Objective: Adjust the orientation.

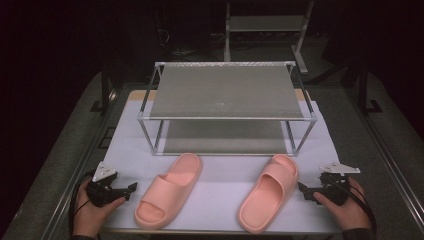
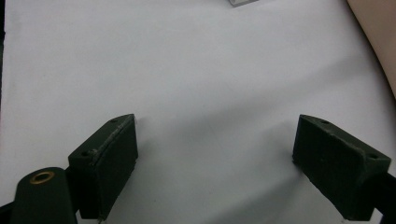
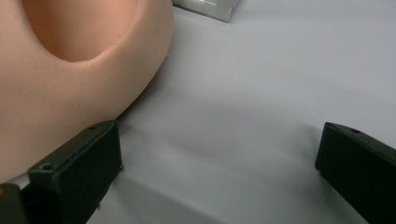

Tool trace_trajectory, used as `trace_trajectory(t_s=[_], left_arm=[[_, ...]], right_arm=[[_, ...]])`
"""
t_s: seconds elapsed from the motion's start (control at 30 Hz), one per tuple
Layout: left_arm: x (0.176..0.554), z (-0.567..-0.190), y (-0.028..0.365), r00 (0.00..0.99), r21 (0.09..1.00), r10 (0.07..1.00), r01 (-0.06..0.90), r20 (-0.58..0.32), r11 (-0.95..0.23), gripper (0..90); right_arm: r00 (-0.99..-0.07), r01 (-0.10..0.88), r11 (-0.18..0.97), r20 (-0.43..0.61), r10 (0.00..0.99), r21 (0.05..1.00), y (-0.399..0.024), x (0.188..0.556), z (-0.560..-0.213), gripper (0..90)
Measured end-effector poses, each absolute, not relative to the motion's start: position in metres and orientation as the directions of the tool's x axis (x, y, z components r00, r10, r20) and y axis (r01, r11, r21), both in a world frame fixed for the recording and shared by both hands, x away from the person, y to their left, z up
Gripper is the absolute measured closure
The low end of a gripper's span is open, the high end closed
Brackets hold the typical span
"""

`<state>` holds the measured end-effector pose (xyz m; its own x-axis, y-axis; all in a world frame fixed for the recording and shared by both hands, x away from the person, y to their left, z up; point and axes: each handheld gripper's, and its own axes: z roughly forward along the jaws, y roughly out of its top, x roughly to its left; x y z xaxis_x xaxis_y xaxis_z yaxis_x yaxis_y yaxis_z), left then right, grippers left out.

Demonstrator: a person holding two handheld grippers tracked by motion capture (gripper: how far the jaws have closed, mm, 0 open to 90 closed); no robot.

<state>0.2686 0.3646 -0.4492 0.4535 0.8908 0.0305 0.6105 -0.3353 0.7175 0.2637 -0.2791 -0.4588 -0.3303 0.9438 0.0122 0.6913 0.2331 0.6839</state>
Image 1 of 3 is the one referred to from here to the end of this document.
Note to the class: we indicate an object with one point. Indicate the aluminium frame rail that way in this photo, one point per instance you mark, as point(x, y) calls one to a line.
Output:
point(386, 156)
point(76, 180)

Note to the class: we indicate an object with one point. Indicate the person's left hand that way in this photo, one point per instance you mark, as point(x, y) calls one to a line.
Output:
point(90, 213)

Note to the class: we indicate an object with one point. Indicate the black upright post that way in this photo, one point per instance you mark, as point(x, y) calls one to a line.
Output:
point(364, 90)
point(105, 90)

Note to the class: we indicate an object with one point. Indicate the pink foam slipper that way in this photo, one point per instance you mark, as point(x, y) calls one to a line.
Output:
point(168, 193)
point(266, 196)

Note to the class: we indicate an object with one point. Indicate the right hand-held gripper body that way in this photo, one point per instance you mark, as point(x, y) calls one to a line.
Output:
point(335, 190)

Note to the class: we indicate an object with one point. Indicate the two-tier metal shoe rack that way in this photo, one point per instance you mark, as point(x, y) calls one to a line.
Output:
point(226, 93)

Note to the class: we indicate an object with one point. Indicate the grey metal stand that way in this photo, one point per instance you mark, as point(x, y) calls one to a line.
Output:
point(266, 23)

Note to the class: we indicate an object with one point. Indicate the white table cloth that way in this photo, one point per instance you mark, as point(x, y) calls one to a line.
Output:
point(216, 173)

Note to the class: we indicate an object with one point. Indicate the person's right hand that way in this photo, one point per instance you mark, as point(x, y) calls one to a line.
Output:
point(348, 211)

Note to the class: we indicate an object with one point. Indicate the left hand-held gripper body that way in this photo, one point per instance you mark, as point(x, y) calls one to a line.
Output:
point(101, 190)

